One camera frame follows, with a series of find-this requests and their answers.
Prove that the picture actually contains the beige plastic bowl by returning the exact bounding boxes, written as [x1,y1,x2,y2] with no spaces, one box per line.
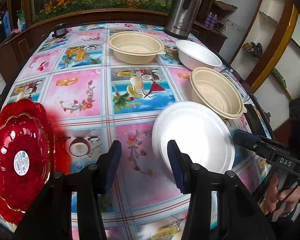
[190,67,247,120]
[108,31,166,64]

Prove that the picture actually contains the red wedding plate with lettering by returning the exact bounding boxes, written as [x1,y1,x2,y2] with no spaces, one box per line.
[0,99,55,225]

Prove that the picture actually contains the white foam bowl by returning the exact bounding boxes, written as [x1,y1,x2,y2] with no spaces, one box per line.
[176,40,222,70]
[152,101,235,181]

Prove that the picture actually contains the stainless steel thermos jug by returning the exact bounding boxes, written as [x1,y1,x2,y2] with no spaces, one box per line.
[164,0,202,40]

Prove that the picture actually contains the red plate with white sticker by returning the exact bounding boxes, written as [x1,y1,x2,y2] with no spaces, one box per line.
[0,113,51,213]

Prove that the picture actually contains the colourful fruit pattern tablecloth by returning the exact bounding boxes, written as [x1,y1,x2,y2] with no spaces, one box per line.
[0,23,273,240]

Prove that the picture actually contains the person's right hand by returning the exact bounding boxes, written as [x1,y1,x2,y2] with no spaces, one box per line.
[262,172,300,216]

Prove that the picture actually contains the purple spray bottles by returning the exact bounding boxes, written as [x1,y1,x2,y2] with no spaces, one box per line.
[204,12,218,29]

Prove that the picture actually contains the small black device on table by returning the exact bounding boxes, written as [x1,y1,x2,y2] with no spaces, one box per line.
[52,23,67,38]

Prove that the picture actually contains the blue bottle on counter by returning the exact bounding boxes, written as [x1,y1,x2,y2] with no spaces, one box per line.
[2,11,12,38]

